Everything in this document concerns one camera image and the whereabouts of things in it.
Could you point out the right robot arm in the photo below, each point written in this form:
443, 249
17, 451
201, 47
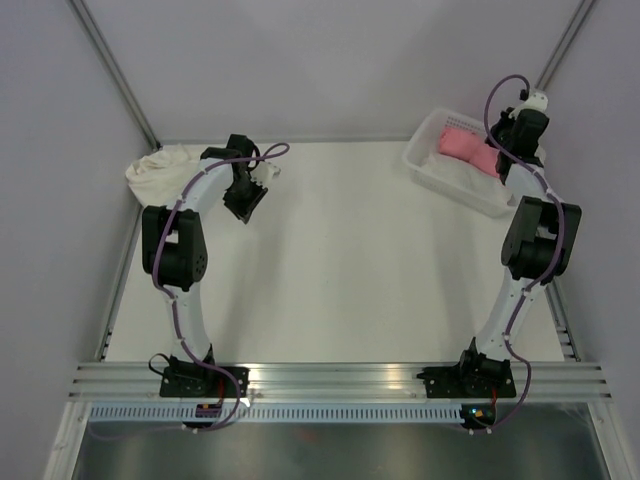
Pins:
540, 239

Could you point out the white slotted cable duct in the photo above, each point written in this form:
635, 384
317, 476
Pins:
280, 413

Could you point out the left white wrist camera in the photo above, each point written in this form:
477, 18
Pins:
265, 173

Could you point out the left aluminium frame post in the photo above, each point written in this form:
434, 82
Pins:
100, 45

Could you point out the white cloth in basket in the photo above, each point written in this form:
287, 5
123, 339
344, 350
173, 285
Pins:
467, 182

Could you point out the cream white t-shirt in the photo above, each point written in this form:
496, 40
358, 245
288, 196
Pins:
159, 177

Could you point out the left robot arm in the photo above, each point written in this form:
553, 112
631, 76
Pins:
174, 251

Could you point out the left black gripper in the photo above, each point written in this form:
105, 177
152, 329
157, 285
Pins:
246, 210

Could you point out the pink t-shirt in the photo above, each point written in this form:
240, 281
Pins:
470, 148

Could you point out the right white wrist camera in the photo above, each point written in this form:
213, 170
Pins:
536, 100

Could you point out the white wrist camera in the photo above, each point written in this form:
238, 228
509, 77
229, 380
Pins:
265, 173
536, 100

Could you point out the white plastic basket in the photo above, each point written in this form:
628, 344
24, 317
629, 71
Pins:
424, 142

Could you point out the aluminium frame post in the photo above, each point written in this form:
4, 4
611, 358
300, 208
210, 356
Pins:
573, 28
100, 45

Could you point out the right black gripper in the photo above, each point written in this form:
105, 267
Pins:
505, 117

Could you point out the right aluminium frame post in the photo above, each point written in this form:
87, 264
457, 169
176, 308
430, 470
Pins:
573, 28

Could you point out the aluminium mounting rail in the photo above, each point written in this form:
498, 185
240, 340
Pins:
549, 382

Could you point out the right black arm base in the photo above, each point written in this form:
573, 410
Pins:
475, 375

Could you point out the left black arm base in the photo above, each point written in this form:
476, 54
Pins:
183, 379

